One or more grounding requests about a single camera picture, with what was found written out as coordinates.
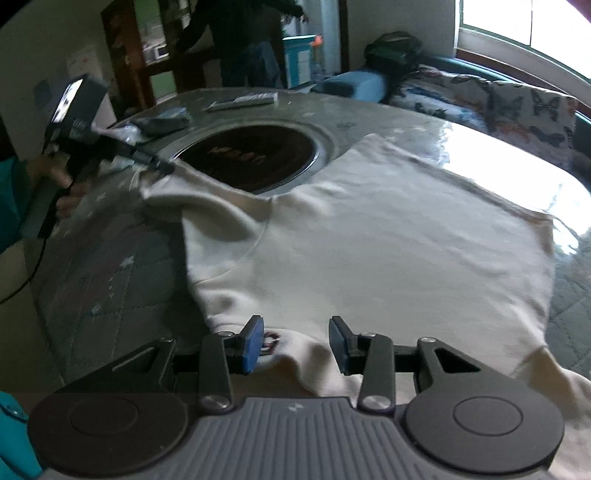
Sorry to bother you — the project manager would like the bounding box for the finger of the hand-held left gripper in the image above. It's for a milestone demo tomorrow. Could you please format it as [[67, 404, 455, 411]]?
[[124, 144, 177, 175]]

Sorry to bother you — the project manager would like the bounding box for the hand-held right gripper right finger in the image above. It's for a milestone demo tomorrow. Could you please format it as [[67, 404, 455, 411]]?
[[328, 316, 509, 412]]

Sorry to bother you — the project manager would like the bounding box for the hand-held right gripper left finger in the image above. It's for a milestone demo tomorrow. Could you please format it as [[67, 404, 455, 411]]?
[[62, 315, 267, 413]]

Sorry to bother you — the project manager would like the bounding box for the white sweatshirt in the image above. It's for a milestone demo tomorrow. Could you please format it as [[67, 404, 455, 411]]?
[[139, 133, 591, 480]]

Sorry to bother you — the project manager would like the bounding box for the person's left forearm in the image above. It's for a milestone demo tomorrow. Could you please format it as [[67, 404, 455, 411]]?
[[0, 156, 34, 254]]

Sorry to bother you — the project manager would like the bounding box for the person's left hand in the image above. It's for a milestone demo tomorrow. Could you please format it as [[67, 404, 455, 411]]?
[[27, 154, 89, 219]]

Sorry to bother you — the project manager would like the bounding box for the clear plastic bag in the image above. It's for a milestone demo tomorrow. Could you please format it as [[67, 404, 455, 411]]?
[[98, 126, 145, 169]]

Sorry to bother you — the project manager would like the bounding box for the dark folded cloth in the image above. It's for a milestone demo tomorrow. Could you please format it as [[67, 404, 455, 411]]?
[[133, 109, 192, 136]]

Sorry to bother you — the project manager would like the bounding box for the brown wooden shelf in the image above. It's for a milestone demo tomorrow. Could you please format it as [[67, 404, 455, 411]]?
[[100, 0, 195, 108]]

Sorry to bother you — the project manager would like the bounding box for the round dark table hotplate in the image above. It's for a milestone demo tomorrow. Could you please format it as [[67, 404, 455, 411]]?
[[157, 117, 348, 200]]

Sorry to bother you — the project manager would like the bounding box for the long grey flat packet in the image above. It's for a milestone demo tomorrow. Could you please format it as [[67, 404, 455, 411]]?
[[203, 92, 280, 113]]

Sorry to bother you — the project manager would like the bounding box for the quilted grey tablecloth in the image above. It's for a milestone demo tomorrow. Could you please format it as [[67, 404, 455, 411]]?
[[33, 87, 591, 393]]

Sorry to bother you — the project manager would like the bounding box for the blue white storage cabinet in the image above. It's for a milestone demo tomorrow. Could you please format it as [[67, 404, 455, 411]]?
[[281, 34, 324, 86]]

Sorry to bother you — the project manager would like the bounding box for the blue cushion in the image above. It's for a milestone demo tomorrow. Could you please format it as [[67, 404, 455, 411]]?
[[310, 70, 389, 105]]

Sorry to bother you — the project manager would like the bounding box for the person's teal clothing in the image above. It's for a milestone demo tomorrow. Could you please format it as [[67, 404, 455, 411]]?
[[0, 390, 43, 480]]

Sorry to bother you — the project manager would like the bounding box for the dark green backpack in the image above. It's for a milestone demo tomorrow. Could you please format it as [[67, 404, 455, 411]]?
[[364, 30, 424, 71]]

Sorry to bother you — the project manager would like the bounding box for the butterfly pattern cushion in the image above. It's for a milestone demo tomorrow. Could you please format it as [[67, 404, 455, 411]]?
[[387, 65, 579, 168]]

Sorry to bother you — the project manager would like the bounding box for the window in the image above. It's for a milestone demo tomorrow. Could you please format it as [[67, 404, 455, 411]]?
[[455, 0, 591, 77]]

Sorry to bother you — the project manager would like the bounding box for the black cable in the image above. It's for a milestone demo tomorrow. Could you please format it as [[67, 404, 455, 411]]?
[[0, 233, 48, 304]]

